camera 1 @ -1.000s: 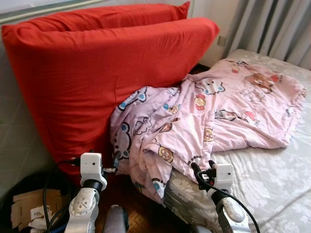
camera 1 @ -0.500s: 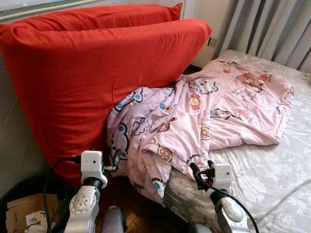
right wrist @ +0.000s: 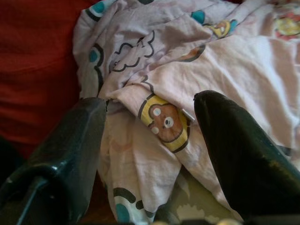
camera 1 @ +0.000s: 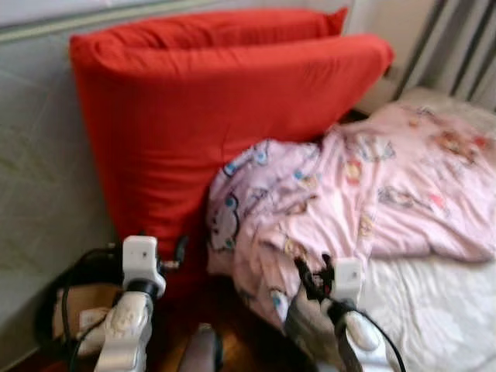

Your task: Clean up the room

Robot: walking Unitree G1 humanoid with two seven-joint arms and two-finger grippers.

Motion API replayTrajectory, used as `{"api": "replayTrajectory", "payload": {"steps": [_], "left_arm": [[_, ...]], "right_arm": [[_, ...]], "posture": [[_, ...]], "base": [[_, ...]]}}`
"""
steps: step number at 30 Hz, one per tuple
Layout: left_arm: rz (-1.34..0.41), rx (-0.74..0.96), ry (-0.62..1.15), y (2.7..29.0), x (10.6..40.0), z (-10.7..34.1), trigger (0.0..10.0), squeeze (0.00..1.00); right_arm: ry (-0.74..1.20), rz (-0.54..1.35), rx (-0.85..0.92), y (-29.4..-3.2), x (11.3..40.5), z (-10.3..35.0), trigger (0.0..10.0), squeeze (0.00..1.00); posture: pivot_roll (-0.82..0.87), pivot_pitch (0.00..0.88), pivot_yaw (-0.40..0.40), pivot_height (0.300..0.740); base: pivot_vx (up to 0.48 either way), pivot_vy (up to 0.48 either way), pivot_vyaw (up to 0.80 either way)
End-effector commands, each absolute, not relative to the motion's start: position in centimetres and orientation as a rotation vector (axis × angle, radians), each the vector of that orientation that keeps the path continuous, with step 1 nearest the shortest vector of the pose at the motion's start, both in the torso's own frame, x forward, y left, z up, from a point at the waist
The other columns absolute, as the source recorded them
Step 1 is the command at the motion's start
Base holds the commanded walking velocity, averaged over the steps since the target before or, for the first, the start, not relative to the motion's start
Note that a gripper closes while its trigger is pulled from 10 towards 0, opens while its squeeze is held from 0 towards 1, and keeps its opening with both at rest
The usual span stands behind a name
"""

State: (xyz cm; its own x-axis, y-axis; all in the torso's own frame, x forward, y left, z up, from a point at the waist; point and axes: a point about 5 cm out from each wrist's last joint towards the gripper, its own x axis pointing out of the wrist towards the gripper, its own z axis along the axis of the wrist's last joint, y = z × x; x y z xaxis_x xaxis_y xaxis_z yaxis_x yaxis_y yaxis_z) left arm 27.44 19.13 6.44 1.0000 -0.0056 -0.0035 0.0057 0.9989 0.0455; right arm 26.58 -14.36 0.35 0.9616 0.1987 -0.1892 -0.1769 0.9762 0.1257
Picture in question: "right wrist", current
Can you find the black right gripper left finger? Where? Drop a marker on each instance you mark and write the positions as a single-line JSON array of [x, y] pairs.
[[58, 164]]

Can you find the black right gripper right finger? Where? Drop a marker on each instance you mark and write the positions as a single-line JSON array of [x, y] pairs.
[[253, 164]]

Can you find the bed with grey floral sheet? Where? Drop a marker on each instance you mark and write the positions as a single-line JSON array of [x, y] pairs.
[[194, 201]]

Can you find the small silver metal piece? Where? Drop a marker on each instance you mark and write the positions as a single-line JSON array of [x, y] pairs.
[[188, 115]]

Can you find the pink cartoon print blanket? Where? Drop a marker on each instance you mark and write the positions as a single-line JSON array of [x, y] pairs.
[[234, 70]]

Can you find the thick red bolster pillow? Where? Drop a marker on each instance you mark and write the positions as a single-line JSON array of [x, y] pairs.
[[35, 58]]

